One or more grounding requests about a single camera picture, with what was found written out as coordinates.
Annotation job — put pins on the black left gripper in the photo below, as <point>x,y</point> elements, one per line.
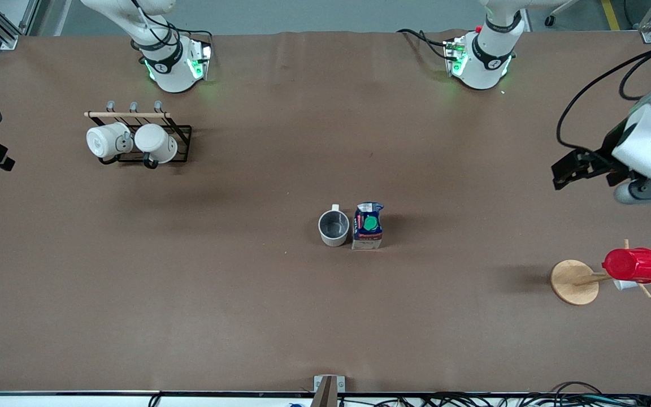
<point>608,150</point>

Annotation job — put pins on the blue white milk carton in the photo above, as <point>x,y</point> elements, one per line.
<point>368,226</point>

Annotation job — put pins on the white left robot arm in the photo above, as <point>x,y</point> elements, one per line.
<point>489,56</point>

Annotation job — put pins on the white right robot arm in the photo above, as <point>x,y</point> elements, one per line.
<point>170,68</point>

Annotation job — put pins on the red plastic cup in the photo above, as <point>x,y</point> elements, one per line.
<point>633,265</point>

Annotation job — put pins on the small white cup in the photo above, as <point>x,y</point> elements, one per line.
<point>624,285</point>

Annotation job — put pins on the wooden mug tree stand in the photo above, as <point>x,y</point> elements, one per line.
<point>574,282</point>

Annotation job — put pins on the white stand leg with caster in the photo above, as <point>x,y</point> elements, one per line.
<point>563,11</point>

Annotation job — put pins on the brown table cover sheet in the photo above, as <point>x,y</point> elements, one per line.
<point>325,316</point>

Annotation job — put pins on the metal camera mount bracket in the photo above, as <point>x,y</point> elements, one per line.
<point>328,387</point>

